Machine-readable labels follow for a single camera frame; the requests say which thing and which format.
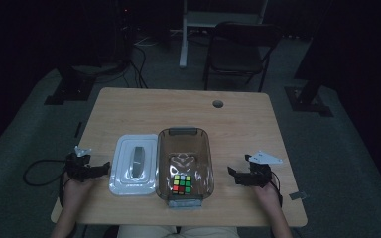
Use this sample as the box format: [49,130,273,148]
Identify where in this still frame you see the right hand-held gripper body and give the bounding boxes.
[244,151,284,188]

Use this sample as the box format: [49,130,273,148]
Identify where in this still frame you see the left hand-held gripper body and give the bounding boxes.
[64,145,95,182]

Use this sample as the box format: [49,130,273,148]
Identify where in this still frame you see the white lid with grey handle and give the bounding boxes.
[108,133,159,196]

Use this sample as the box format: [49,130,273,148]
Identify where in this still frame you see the multicoloured puzzle cube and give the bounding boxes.
[172,174,192,196]

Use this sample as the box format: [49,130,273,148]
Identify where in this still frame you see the transparent brown storage box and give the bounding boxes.
[156,126,215,208]

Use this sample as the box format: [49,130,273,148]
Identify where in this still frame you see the person's right hand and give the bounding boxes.
[252,179,281,206]

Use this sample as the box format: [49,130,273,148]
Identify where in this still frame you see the person's left hand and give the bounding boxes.
[62,173,95,206]

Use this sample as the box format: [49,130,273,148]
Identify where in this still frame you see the grey tape strip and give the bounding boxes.
[289,190,309,201]

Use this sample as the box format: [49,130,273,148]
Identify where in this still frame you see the person's lap in beige trousers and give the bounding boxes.
[116,225,241,238]

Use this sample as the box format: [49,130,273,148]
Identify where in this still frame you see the black stand with flat base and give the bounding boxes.
[284,0,334,117]
[44,63,97,106]

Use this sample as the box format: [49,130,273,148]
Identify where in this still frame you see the round grey floor base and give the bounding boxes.
[70,60,128,77]

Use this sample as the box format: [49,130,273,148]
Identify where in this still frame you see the black folding chair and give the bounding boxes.
[202,21,284,93]

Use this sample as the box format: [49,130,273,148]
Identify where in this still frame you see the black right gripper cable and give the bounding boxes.
[271,172,284,208]

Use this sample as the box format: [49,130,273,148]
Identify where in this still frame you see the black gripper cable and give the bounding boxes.
[23,159,70,209]
[271,172,284,208]

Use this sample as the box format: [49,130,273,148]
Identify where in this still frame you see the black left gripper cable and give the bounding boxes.
[23,159,70,209]

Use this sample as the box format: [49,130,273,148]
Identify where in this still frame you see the black floor cables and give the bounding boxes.
[125,33,149,89]

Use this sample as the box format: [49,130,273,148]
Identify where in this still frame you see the white metal stand frame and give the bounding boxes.
[179,0,269,69]

